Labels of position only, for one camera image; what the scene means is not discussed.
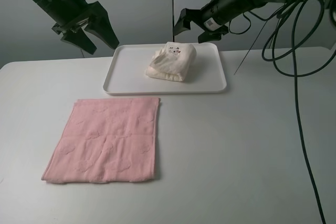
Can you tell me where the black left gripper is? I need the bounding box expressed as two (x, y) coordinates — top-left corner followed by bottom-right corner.
(37, 0), (119, 55)

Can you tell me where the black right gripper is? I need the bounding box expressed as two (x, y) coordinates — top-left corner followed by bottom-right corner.
(173, 0), (256, 43)

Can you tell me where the cream white terry towel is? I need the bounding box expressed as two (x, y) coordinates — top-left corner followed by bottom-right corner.
(145, 42), (197, 82)

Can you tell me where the pink terry towel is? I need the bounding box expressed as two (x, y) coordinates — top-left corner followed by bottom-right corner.
(41, 97), (160, 184)

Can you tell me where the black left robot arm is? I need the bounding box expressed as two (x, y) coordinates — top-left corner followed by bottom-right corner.
(32, 0), (119, 55)

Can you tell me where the white rectangular plastic tray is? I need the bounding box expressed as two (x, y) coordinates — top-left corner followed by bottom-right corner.
(103, 42), (227, 95)

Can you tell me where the thin black cable tie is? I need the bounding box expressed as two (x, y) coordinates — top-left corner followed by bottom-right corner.
(234, 21), (268, 75)

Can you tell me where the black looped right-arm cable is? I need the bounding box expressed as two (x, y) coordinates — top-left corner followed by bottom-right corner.
(228, 0), (336, 224)

